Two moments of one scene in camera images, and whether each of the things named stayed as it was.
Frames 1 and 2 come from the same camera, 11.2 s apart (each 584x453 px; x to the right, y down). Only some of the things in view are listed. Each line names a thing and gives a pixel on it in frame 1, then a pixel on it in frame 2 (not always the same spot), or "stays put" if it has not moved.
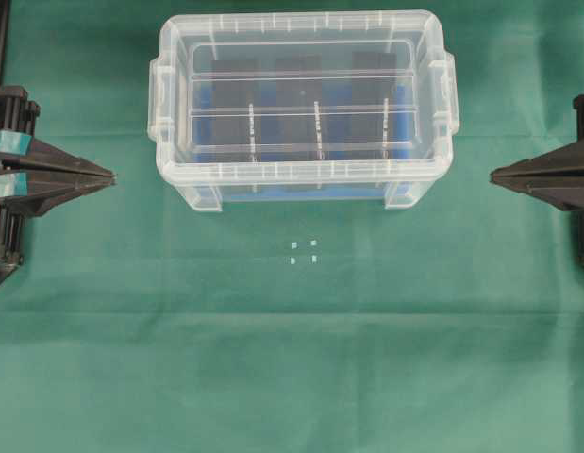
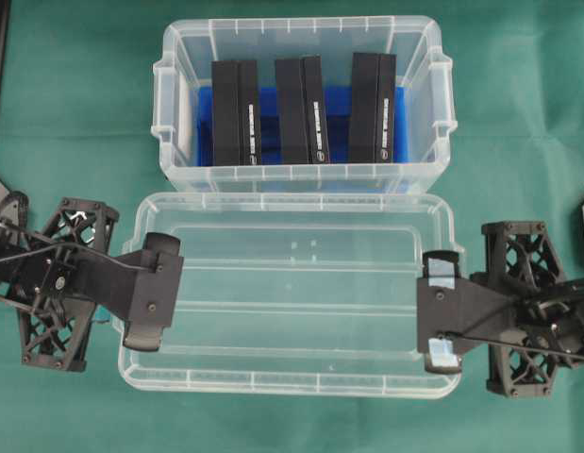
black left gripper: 13,121 to 56,278
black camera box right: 375,105 stays put
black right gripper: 562,177 to 554,314
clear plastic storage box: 303,104 stays put
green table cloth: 134,324 stays put
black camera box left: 237,110 stays put
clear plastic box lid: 304,97 to 297,295
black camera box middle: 299,113 stays put
